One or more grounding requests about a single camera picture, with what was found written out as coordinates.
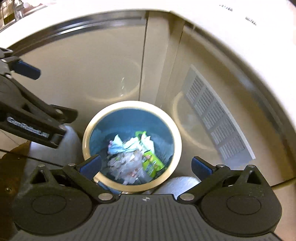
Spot blue purple wrapper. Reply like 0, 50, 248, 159
108, 135, 139, 155

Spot green snack wrapper bag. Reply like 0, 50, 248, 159
135, 131, 165, 178

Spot round blue trash bin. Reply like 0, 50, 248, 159
82, 100, 182, 192

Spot crumpled trash pile in bin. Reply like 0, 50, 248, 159
106, 150, 152, 185

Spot silver ventilation grille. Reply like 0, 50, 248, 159
183, 65, 256, 165

